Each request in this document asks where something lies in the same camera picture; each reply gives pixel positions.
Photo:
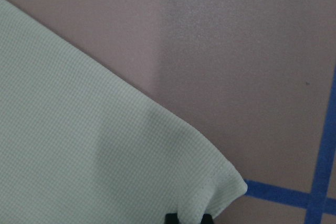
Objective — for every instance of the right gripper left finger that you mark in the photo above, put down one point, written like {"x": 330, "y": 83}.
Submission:
{"x": 171, "y": 218}

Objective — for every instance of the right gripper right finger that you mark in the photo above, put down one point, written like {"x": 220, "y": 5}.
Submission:
{"x": 207, "y": 219}

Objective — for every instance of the olive green long-sleeve shirt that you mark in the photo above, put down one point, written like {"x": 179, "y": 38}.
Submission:
{"x": 80, "y": 145}

